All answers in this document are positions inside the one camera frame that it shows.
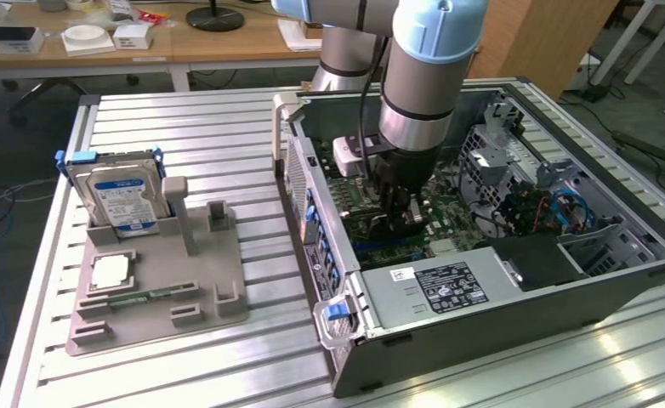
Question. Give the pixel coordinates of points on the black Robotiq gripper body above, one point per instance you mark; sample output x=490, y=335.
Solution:
x=414, y=170

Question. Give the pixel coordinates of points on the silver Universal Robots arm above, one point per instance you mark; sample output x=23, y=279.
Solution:
x=423, y=85

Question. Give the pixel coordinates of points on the green motherboard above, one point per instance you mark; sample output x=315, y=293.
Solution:
x=451, y=229

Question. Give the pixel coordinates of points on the long blue expansion slot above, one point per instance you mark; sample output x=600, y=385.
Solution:
x=383, y=246

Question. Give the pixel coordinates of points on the perforated metal drive cage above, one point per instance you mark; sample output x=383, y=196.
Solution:
x=497, y=170

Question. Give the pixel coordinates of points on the grey power supply unit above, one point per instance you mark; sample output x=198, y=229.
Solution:
x=401, y=306

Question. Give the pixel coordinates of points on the blue case release latch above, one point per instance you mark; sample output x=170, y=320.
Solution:
x=334, y=310

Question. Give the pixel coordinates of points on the open black PC case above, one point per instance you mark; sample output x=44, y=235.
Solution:
x=479, y=340

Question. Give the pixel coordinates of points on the metal disk bay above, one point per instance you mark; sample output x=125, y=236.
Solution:
x=610, y=248

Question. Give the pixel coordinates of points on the black power adapter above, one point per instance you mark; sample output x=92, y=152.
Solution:
x=593, y=93

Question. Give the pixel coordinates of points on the wooden cabinet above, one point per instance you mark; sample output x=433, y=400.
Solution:
x=537, y=42

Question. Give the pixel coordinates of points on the white paper stack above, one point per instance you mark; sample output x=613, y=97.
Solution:
x=298, y=36

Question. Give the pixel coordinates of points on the black floor stand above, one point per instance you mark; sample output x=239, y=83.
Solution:
x=661, y=146

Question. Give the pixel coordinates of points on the black round lamp base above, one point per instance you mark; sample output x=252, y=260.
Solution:
x=216, y=20

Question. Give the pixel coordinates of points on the grey printed parts rack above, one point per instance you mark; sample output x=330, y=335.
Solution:
x=156, y=314

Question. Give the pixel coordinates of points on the hard disk in blue carrier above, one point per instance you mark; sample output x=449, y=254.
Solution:
x=119, y=200

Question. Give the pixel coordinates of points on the green RAM stick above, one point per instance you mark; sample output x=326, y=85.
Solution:
x=139, y=296

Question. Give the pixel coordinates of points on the silver CPU chip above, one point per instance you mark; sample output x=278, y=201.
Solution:
x=111, y=272

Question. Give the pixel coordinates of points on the red packet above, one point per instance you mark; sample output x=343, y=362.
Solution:
x=155, y=18

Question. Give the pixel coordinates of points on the white cardboard box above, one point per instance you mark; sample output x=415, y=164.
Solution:
x=132, y=37

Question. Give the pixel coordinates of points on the white square plastic tray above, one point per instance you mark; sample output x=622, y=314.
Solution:
x=87, y=40

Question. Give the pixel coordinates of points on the black office chair base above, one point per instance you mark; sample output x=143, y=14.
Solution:
x=32, y=98

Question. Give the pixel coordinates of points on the wooden desk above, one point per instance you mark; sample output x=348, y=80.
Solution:
x=37, y=61

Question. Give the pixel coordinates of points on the grey cup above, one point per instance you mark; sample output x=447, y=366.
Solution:
x=53, y=5

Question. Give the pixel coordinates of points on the white box with black lid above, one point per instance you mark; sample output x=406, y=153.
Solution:
x=17, y=42

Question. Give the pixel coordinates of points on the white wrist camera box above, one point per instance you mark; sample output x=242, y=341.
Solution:
x=348, y=157

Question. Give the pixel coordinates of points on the white table frame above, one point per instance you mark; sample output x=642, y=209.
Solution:
x=621, y=44

